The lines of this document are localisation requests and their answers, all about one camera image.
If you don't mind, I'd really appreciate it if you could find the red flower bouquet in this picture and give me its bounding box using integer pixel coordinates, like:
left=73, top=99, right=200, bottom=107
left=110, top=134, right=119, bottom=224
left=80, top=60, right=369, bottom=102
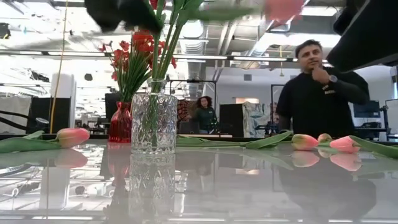
left=98, top=29, right=178, bottom=103

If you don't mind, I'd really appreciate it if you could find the red glass vase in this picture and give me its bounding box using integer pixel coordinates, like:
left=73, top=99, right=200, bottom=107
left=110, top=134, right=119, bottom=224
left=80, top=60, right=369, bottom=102
left=108, top=101, right=133, bottom=144

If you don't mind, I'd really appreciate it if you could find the clear cut-glass vase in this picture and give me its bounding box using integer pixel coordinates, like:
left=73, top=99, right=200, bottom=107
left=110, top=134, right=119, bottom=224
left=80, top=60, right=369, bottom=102
left=131, top=78, right=178, bottom=155

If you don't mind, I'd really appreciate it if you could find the long ceiling light strip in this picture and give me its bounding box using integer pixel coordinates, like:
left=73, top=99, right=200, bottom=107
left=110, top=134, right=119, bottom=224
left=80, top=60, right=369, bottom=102
left=0, top=49, right=330, bottom=65

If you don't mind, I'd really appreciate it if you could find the black partition panel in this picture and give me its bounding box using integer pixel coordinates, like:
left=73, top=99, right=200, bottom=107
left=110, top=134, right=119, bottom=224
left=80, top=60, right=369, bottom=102
left=104, top=92, right=123, bottom=121
left=219, top=103, right=245, bottom=138
left=26, top=97, right=72, bottom=134

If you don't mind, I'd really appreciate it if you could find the red mandala cloth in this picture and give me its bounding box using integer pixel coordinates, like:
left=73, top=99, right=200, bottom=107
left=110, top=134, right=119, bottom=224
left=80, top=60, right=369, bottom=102
left=176, top=99, right=205, bottom=134

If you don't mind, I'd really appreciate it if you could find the person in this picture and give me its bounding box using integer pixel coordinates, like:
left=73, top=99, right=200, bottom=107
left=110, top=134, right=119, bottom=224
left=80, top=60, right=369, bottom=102
left=275, top=39, right=371, bottom=139
left=186, top=95, right=218, bottom=135

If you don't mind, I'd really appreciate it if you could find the blue white patterned cloth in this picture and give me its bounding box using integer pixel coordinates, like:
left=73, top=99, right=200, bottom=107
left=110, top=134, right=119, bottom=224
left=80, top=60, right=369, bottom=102
left=242, top=101, right=279, bottom=138

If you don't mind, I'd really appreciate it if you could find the silver ventilation duct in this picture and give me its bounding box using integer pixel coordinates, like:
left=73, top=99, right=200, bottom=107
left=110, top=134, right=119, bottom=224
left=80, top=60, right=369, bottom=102
left=178, top=18, right=208, bottom=100

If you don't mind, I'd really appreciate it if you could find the yellow extension cable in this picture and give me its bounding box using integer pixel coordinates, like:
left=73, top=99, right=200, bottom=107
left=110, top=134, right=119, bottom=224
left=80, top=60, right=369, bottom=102
left=49, top=0, right=69, bottom=134

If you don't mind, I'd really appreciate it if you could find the black station frame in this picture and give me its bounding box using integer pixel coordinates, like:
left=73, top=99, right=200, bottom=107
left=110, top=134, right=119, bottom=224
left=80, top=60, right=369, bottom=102
left=169, top=79, right=218, bottom=125

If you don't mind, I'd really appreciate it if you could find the black wall monitor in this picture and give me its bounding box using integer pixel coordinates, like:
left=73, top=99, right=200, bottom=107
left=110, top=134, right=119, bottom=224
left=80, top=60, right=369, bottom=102
left=353, top=100, right=382, bottom=119

